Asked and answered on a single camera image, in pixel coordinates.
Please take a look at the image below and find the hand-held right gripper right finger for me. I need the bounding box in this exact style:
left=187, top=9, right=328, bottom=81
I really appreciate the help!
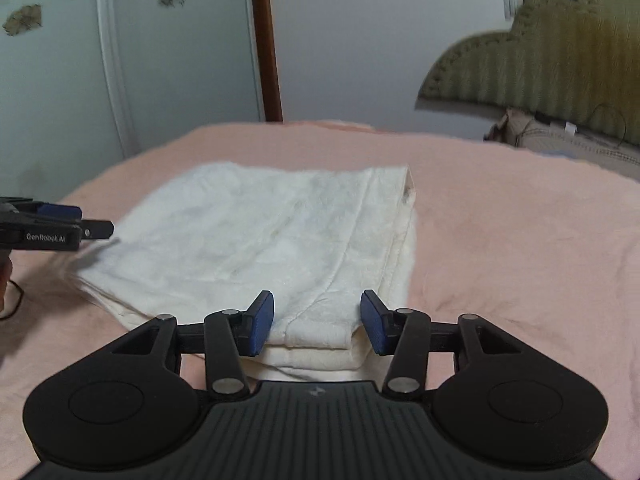
left=360, top=289, right=522, bottom=401

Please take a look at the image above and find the pink bed blanket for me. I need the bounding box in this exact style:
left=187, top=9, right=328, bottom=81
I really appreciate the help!
left=0, top=120, right=640, bottom=480

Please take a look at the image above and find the white wardrobe with floral decals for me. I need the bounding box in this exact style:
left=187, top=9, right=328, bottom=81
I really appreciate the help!
left=0, top=0, right=267, bottom=202

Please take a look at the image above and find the olive tufted headboard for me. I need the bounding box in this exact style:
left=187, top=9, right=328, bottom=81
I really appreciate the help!
left=414, top=0, right=640, bottom=150

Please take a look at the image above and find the person's left hand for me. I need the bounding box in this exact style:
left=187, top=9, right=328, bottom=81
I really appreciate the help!
left=0, top=259, right=13, bottom=314

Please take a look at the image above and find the brown wooden door frame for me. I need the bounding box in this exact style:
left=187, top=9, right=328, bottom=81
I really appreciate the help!
left=248, top=0, right=284, bottom=123

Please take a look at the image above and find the thin black cable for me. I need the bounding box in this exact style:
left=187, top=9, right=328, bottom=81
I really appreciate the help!
left=520, top=104, right=630, bottom=152

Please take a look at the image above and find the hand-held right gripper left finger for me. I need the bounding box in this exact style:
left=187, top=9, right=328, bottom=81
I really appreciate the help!
left=126, top=290, right=276, bottom=401

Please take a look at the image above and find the beige pillow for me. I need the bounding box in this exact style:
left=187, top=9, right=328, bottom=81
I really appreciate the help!
left=482, top=107, right=640, bottom=182

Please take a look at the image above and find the white towel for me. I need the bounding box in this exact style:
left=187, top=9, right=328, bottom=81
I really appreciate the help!
left=75, top=161, right=420, bottom=384

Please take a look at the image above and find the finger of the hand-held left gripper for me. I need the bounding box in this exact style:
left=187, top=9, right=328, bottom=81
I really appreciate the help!
left=80, top=219, right=115, bottom=242
left=0, top=198, right=84, bottom=225

